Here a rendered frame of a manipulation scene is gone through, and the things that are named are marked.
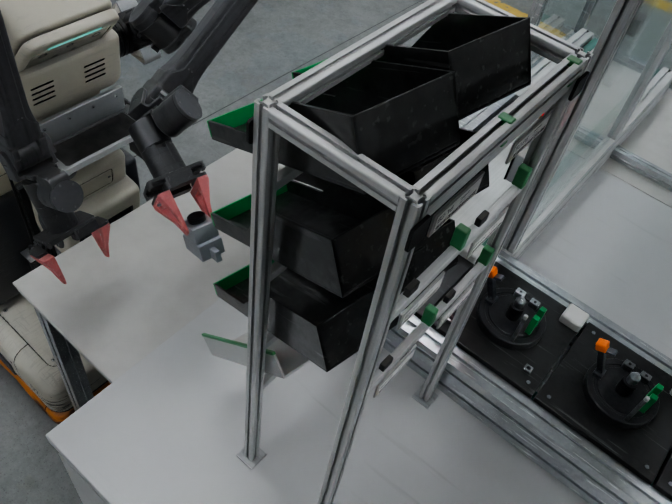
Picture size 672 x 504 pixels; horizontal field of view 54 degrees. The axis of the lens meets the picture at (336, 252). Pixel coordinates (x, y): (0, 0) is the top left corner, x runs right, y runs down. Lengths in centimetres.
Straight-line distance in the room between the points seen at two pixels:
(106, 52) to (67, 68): 10
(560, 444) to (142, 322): 85
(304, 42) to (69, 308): 264
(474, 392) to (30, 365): 132
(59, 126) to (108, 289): 36
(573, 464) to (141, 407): 81
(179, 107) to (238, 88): 236
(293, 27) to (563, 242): 255
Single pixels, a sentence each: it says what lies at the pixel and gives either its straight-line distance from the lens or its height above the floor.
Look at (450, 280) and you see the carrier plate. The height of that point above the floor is 97.
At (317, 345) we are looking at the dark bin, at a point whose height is 134.
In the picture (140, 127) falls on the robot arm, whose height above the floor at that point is 131.
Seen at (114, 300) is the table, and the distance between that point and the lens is 148.
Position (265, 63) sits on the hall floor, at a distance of 364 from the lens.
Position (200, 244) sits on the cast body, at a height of 120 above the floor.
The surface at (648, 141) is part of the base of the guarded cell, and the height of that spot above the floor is 86.
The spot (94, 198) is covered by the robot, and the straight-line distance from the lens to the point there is 177.
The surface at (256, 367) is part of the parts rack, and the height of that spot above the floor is 120.
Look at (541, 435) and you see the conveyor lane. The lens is 132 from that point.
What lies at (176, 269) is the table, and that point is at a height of 86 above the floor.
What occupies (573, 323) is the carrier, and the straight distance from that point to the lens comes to 144.
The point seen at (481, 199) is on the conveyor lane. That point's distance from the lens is 170.
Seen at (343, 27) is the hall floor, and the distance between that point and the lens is 401.
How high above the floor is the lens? 204
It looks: 49 degrees down
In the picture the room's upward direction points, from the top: 10 degrees clockwise
